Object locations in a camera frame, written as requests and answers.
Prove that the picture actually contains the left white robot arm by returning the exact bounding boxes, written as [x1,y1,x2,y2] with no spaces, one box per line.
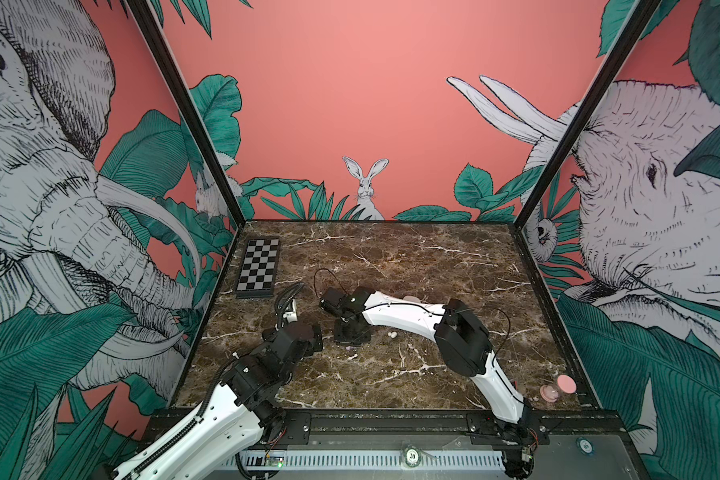
[90,321,323,479]

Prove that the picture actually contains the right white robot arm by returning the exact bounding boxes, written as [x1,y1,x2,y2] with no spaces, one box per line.
[319,287,540,447]

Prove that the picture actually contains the pink open round case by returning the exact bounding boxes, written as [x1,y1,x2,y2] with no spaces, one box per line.
[540,374,577,403]

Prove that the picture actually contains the black white checkerboard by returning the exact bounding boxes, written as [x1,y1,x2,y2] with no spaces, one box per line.
[233,237,281,299]

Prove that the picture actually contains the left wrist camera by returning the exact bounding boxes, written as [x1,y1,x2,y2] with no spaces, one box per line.
[279,300,298,327]

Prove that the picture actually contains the white slotted cable duct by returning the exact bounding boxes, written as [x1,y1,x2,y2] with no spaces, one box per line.
[240,450,505,472]

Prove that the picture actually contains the black corrugated cable conduit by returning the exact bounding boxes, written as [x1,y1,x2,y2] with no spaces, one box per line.
[104,413,208,480]

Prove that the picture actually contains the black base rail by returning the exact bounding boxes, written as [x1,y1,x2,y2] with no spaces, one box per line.
[263,408,629,449]

